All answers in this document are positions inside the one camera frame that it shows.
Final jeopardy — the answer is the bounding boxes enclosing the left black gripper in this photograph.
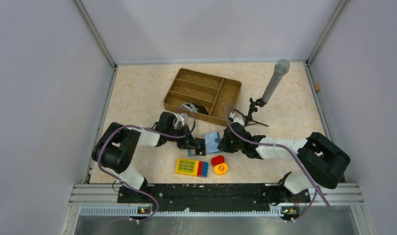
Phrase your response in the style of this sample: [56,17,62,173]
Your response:
[166,123,200,149]

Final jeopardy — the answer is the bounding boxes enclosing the blue leather card holder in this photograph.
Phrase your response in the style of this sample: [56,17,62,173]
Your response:
[188,132,221,157]

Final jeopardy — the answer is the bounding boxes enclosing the black credit card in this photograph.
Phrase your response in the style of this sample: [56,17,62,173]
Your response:
[195,138,206,156]

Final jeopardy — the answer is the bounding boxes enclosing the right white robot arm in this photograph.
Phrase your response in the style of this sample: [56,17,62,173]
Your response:
[218,122,351,202]

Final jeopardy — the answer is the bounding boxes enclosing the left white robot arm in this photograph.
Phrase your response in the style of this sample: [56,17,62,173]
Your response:
[91,112,200,202]

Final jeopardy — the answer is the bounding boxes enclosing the red rounded toy block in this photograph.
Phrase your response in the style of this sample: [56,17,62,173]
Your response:
[210,155,225,167]

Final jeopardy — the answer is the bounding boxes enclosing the yellow window toy block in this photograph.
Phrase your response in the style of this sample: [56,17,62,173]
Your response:
[174,158,199,176]

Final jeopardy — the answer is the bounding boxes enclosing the yellow round toy block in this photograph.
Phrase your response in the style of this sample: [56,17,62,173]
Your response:
[214,163,229,176]

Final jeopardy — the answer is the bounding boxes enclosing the blue toy block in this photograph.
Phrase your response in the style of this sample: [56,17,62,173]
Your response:
[201,162,208,178]

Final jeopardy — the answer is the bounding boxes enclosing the black tripod mic stand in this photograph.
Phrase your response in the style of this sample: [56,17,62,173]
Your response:
[234,97,268,127]

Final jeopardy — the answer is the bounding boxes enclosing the woven wicker tray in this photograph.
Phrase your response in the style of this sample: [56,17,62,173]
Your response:
[163,68,242,127]

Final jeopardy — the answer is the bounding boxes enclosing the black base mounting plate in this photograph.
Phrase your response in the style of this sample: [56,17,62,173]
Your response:
[117,183,311,212]

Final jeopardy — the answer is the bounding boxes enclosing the grey microphone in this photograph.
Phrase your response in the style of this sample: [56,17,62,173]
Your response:
[260,59,290,107]

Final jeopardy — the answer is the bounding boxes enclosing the small brown wall object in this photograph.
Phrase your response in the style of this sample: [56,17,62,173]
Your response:
[313,82,321,92]

